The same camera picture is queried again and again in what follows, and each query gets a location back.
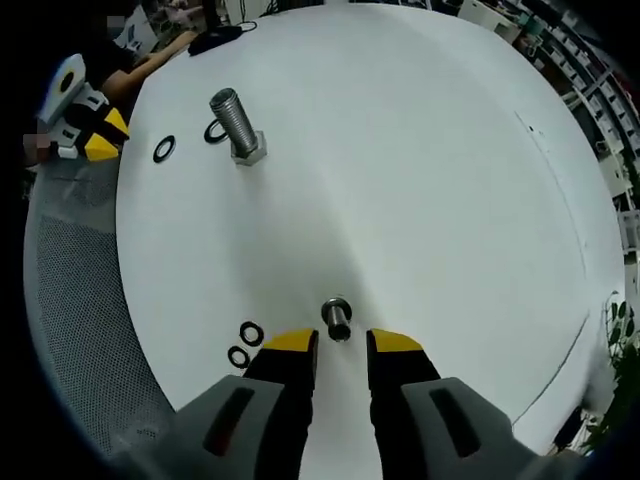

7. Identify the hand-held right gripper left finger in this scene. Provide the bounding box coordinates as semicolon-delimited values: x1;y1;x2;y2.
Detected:
117;327;320;480

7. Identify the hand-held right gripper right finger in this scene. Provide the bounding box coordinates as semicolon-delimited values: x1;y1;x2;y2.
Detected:
366;327;576;480

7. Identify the small threaded steel stud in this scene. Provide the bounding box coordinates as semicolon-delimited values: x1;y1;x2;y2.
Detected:
320;297;354;344

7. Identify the large threaded steel stud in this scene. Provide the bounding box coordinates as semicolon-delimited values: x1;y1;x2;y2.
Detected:
208;87;269;169

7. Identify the grey mesh office chair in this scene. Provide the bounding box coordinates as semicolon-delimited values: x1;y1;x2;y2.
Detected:
22;154;181;459

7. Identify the black computer mouse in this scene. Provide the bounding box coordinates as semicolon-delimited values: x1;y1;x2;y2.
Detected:
187;24;246;57

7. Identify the large potted plant white pot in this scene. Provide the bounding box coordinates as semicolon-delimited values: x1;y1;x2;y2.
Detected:
584;294;640;454

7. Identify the white storage shelving with bins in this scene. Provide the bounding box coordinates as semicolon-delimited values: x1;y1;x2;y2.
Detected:
544;9;640;166

